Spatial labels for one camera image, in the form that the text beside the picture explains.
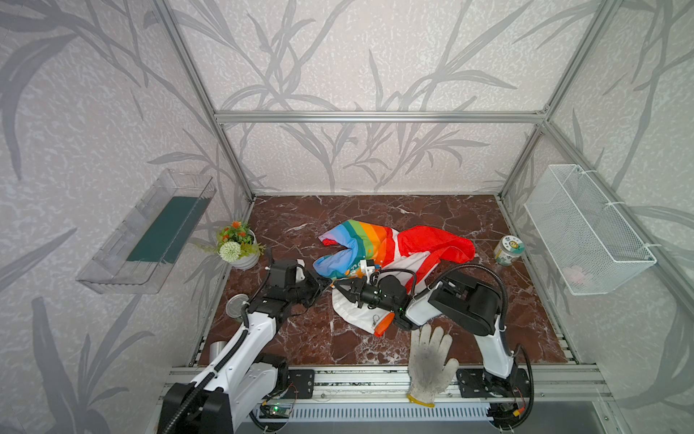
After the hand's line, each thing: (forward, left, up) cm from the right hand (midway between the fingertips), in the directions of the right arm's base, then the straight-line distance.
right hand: (334, 277), depth 81 cm
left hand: (+1, -1, +1) cm, 2 cm away
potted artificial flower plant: (+10, +32, +2) cm, 33 cm away
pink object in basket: (-3, -67, +8) cm, 67 cm away
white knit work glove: (-22, -28, -13) cm, 38 cm away
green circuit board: (-32, +15, -13) cm, 38 cm away
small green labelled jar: (+14, -60, -6) cm, 62 cm away
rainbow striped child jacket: (+16, -13, -10) cm, 23 cm away
